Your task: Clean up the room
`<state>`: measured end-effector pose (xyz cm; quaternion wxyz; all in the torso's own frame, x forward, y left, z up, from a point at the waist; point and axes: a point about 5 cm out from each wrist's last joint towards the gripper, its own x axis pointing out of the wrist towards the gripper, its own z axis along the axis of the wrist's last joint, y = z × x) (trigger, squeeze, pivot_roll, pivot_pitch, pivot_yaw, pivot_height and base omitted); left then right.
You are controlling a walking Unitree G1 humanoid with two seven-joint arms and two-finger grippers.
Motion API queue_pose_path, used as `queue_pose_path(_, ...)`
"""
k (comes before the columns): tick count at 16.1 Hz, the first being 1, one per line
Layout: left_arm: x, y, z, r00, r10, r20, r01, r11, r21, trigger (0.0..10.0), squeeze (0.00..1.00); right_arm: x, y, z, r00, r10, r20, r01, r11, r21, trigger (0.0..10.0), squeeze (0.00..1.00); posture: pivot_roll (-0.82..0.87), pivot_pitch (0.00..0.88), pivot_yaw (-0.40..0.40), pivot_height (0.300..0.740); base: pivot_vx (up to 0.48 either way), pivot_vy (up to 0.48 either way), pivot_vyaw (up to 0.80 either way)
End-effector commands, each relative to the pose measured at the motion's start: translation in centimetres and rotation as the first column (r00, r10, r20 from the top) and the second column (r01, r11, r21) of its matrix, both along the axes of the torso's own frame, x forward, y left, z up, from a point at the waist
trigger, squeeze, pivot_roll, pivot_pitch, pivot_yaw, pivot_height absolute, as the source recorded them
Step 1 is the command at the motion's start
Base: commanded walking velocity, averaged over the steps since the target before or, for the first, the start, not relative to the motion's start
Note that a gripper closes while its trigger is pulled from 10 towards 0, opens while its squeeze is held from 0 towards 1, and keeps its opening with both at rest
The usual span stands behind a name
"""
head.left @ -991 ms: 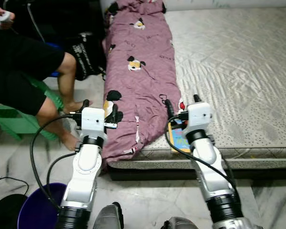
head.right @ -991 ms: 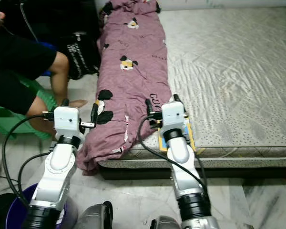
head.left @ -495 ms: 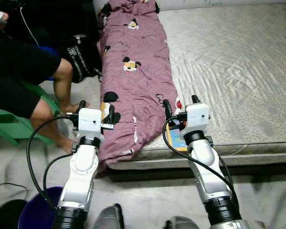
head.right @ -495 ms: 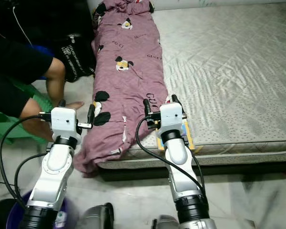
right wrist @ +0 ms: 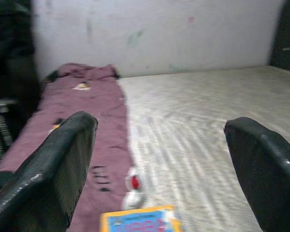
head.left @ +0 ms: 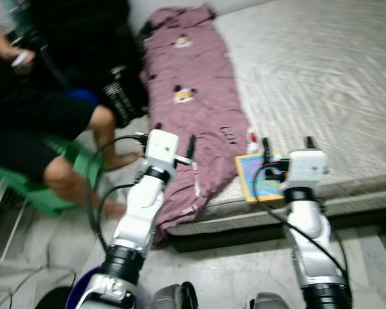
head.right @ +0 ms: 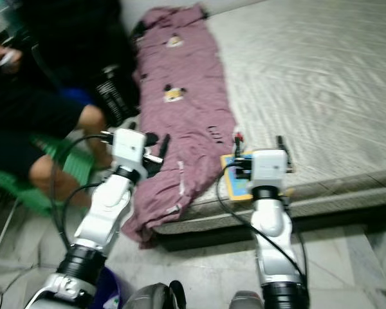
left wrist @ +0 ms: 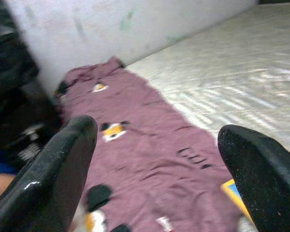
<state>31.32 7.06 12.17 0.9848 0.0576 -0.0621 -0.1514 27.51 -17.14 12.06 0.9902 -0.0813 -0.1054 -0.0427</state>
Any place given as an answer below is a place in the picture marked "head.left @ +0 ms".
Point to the mauve cartoon print blanket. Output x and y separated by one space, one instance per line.
193 129

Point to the blue yellow-bordered children's book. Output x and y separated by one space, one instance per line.
251 180

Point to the white handheld controller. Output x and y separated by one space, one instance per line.
22 60

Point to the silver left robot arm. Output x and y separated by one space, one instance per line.
138 212

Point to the person's left hand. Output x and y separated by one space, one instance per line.
9 51

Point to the grey quilted mattress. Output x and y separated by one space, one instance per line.
321 77

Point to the dark bed base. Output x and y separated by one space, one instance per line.
244 235

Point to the blue plastic item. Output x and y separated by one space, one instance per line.
83 98

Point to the grey robot left leg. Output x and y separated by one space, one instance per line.
170 297

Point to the black bag with white print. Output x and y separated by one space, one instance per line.
83 38

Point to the green plastic chair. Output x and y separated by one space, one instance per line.
26 193

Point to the seated person in black shorts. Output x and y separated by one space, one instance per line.
26 122

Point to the purple plastic bucket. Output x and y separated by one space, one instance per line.
77 293

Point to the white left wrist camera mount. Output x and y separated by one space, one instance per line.
161 148

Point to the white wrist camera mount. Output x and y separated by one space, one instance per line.
161 148
307 168

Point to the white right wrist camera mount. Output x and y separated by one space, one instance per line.
307 168

